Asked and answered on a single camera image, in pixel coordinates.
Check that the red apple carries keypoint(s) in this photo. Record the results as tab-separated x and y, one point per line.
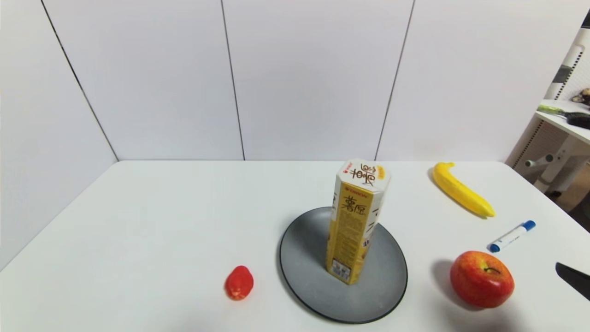
479	281

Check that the white pegboard panel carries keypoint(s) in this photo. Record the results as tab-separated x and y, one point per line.
574	69

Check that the green tool on desk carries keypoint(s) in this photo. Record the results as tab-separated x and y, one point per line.
551	109

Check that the white marker with blue cap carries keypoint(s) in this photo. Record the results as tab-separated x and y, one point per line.
510	237

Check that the yellow potato chips box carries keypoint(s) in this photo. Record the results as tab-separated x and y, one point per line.
352	230

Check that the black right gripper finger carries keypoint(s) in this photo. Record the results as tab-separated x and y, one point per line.
578	279

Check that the gray round plate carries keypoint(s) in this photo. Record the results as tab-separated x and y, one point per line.
304	263

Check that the white side desk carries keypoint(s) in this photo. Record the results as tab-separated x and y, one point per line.
569	133

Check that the black object on desk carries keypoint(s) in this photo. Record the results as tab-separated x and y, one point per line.
580	121

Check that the brown object on desk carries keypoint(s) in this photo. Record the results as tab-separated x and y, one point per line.
582	97

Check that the yellow banana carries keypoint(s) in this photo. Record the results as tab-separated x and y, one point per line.
458	189

